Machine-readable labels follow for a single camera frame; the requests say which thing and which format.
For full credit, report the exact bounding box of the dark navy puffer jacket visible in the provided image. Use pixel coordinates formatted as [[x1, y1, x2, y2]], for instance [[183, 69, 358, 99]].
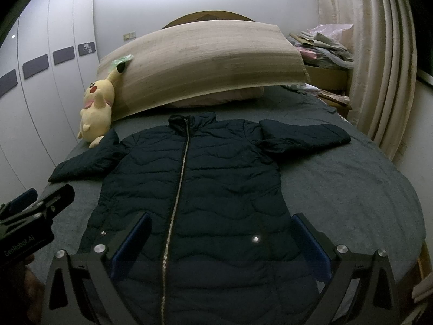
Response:
[[49, 113, 351, 324]]

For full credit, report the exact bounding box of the grey bed sheet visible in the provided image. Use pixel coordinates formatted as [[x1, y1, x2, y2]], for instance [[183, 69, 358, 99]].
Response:
[[31, 87, 426, 280]]

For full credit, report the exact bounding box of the yellow Pikachu plush toy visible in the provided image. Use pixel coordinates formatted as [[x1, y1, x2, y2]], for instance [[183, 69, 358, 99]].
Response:
[[77, 61, 128, 149]]

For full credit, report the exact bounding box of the green plastic wrapper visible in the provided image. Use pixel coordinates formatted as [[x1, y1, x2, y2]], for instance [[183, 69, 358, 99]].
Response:
[[109, 54, 134, 72]]

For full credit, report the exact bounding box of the wooden bedside shelf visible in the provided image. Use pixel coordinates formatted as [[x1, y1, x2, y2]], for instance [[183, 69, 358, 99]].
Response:
[[305, 65, 352, 119]]

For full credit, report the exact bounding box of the beige pleated curtain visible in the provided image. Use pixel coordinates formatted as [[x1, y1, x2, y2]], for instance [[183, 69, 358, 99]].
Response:
[[318, 0, 418, 158]]

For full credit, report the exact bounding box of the beige upholstered headboard cushion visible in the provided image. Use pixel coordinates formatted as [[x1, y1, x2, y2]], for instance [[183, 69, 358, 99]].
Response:
[[97, 20, 309, 120]]

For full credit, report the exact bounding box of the pile of papers and bags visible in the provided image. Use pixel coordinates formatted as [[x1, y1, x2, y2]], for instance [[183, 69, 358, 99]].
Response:
[[288, 24, 355, 70]]

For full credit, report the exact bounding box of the brown wooden headboard arch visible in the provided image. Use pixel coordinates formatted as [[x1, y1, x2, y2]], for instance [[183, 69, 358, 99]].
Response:
[[163, 10, 252, 29]]

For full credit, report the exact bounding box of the white wardrobe with dark handles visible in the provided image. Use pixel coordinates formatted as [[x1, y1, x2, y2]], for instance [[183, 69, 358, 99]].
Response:
[[1, 0, 98, 203]]

